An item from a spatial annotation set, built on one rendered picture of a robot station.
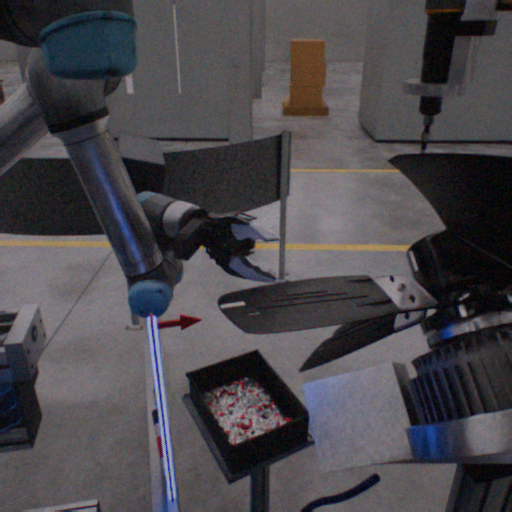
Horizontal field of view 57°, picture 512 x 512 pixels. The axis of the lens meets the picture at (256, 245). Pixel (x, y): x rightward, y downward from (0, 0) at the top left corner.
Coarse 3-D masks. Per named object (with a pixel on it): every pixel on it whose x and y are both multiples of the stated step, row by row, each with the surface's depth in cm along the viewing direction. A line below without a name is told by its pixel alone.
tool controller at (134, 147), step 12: (120, 144) 115; (132, 144) 118; (144, 144) 121; (156, 144) 125; (120, 156) 105; (132, 156) 107; (144, 156) 110; (156, 156) 113; (132, 168) 107; (144, 168) 107; (156, 168) 108; (132, 180) 108; (144, 180) 108; (156, 180) 109; (156, 192) 110
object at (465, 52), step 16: (480, 0) 47; (496, 0) 46; (464, 16) 49; (480, 16) 48; (496, 16) 48; (464, 32) 49; (480, 32) 48; (464, 48) 50; (464, 64) 50; (416, 80) 55; (448, 80) 52; (464, 80) 51; (448, 96) 52
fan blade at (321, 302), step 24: (264, 288) 69; (288, 288) 67; (312, 288) 65; (336, 288) 65; (360, 288) 65; (240, 312) 59; (288, 312) 59; (312, 312) 59; (336, 312) 59; (360, 312) 60; (384, 312) 60
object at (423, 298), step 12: (384, 276) 70; (396, 276) 70; (408, 276) 70; (384, 288) 67; (408, 288) 67; (420, 288) 67; (396, 300) 64; (408, 300) 64; (420, 300) 64; (432, 300) 64
